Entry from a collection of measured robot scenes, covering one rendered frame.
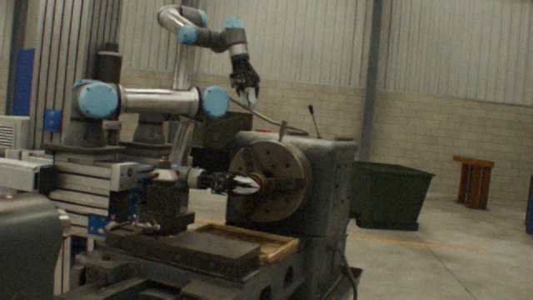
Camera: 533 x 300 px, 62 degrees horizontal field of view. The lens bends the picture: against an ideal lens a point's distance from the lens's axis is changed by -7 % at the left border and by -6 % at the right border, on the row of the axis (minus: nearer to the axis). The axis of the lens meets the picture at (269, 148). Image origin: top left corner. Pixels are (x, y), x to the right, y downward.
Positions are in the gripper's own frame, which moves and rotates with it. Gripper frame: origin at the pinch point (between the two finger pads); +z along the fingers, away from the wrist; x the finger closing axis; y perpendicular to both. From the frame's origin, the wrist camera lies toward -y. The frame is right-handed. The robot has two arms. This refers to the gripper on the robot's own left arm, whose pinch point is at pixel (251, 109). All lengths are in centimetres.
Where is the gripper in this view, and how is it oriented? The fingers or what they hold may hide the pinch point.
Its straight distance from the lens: 180.3
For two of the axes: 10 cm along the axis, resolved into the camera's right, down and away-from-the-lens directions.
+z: 1.8, 9.8, -0.3
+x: 9.2, -1.8, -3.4
